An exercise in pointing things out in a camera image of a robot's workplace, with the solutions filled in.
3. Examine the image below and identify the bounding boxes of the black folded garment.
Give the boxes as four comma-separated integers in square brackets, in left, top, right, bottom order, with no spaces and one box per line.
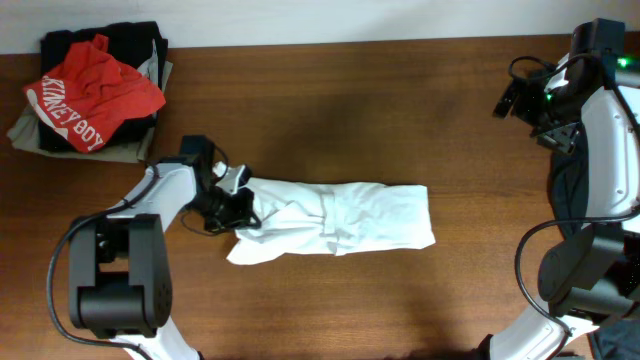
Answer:
[38,21,168,152]

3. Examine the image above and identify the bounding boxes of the red printed t-shirt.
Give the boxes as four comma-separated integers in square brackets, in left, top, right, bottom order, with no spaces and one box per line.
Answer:
[23,34,166,153]

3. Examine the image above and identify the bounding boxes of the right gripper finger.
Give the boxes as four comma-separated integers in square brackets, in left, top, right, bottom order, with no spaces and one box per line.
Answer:
[492,80,518,118]
[531,123,581,154]

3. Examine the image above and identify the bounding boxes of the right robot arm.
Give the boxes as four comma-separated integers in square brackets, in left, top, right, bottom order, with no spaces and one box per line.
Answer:
[471,18,639,359]

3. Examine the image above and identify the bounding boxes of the dark teal garment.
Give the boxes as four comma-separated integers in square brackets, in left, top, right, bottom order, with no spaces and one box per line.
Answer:
[548,135,639,360]

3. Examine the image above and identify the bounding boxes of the grey-green folded garment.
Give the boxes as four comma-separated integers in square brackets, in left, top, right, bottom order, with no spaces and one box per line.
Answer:
[6,60,174,165]

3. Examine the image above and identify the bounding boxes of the white t-shirt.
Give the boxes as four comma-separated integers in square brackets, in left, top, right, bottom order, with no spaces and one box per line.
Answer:
[227,178,436,265]

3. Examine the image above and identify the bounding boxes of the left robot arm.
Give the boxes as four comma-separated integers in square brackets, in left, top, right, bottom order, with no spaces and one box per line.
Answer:
[63,135,261,359]

